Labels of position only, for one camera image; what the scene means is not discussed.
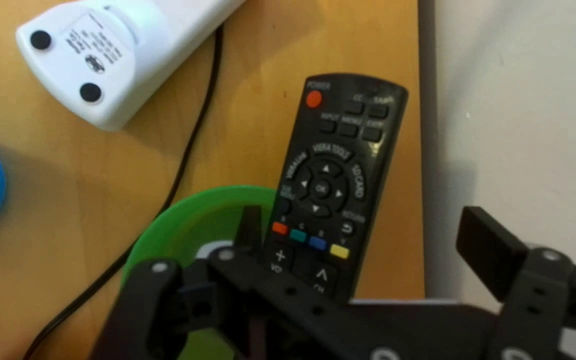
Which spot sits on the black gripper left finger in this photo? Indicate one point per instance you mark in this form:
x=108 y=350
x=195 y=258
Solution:
x=149 y=307

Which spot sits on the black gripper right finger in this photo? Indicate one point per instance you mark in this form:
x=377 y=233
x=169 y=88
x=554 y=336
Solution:
x=535 y=287

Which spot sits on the black TV remote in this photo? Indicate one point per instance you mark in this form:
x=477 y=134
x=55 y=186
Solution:
x=334 y=166

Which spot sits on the light wooden chest of drawers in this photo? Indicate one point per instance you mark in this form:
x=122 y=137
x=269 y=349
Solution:
x=68 y=200

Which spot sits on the green plastic bowl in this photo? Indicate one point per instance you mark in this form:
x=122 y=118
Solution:
x=189 y=220

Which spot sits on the white plastic device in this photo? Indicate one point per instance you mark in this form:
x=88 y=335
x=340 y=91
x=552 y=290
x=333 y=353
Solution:
x=100 y=52

